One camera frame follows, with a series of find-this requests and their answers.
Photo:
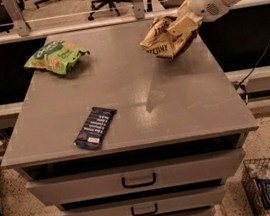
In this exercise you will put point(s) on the blue rxbar blueberry bar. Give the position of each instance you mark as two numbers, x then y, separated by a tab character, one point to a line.
94	129

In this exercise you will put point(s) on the green chip bag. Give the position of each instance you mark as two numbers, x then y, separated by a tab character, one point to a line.
57	56

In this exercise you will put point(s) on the middle drawer with handle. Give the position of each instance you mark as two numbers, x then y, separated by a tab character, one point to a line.
155	205

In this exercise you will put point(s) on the brown chip bag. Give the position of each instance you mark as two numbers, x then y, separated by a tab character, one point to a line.
160	43

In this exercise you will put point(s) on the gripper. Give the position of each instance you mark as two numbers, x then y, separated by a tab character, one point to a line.
187	23

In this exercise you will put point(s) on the grey drawer cabinet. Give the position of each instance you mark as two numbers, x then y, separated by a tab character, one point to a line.
164	110

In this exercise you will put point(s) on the top drawer with handle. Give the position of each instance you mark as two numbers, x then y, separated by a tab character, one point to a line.
140	177

